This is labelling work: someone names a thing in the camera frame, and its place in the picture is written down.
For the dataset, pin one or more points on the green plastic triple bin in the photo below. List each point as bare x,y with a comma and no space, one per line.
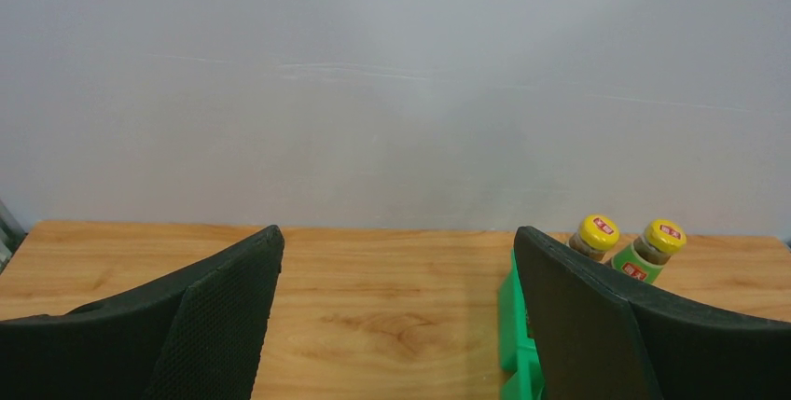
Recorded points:
517,352

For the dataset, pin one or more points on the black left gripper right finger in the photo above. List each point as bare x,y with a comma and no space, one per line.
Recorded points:
601,334

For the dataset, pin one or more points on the yellow cap sauce bottle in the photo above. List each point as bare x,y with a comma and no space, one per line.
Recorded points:
594,237
647,255

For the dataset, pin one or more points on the aluminium corner frame post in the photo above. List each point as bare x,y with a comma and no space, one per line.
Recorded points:
12,236

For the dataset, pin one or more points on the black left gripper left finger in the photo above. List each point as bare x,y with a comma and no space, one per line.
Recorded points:
195,333

